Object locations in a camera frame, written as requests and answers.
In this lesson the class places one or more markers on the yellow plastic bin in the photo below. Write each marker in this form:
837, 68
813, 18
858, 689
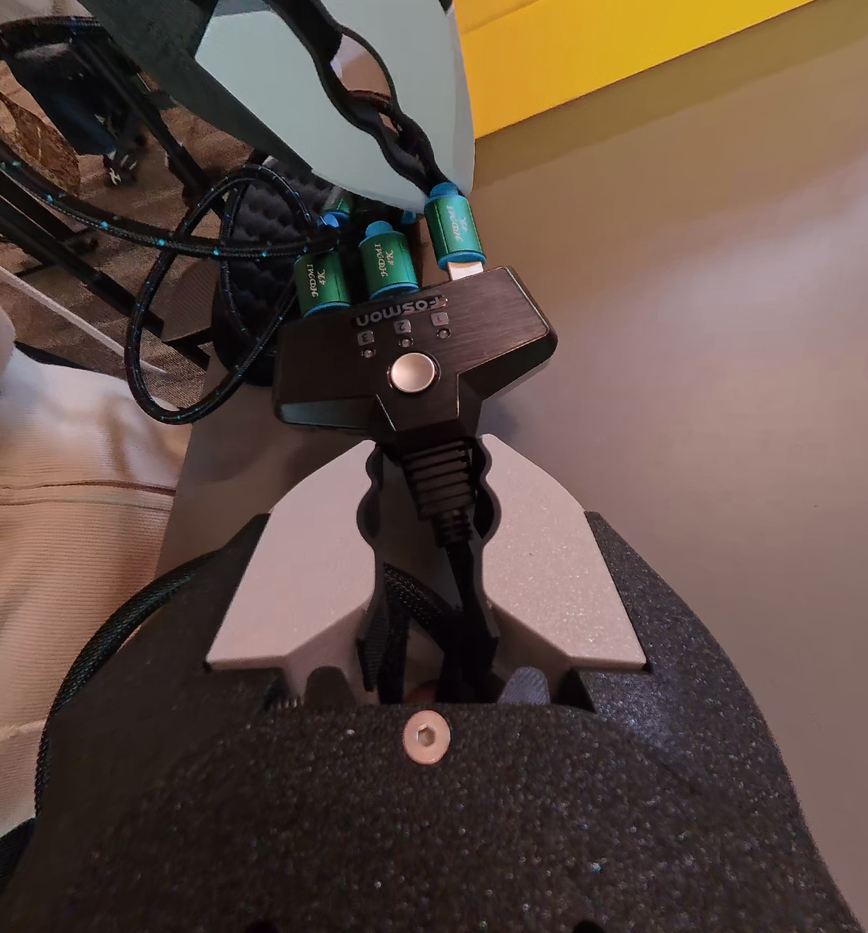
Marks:
587, 58

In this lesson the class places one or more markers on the black HDMI switch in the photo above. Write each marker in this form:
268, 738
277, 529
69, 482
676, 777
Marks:
477, 342

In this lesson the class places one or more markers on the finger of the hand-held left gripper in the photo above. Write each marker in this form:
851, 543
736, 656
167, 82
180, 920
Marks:
426, 65
273, 87

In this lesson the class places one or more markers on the black metal frame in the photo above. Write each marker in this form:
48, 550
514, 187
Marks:
62, 237

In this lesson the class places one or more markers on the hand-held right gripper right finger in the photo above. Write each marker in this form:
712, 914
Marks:
557, 583

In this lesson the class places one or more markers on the green HDMI plug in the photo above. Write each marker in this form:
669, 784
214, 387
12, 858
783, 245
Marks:
455, 233

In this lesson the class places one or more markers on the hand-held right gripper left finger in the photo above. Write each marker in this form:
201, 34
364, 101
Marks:
295, 583

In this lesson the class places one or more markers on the person's beige clothing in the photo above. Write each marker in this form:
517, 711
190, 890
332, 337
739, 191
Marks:
55, 510

